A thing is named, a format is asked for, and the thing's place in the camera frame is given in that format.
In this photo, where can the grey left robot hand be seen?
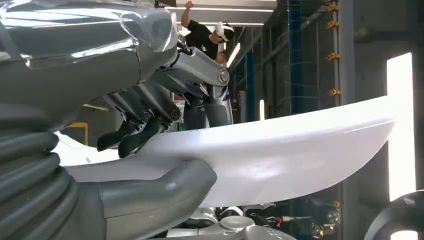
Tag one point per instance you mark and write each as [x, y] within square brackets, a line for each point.
[82, 49]

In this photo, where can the person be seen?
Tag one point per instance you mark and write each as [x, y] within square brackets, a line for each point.
[200, 36]

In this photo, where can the white headset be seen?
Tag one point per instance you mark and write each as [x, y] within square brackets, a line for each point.
[221, 30]

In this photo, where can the ceiling light strip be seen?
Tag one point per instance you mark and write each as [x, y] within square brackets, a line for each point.
[245, 24]
[234, 54]
[232, 9]

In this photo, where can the blue steel column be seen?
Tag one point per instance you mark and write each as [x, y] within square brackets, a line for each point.
[251, 86]

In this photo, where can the blue mesh column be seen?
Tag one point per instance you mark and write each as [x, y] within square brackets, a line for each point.
[296, 59]

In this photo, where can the yellow clamp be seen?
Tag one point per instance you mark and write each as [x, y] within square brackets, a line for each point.
[333, 56]
[334, 92]
[333, 24]
[333, 7]

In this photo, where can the grey steel column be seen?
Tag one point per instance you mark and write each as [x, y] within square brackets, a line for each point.
[346, 53]

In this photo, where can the bright window opening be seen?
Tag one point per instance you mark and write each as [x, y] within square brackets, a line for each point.
[401, 132]

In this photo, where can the yellow metal rail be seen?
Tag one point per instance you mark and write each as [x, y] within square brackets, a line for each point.
[79, 125]

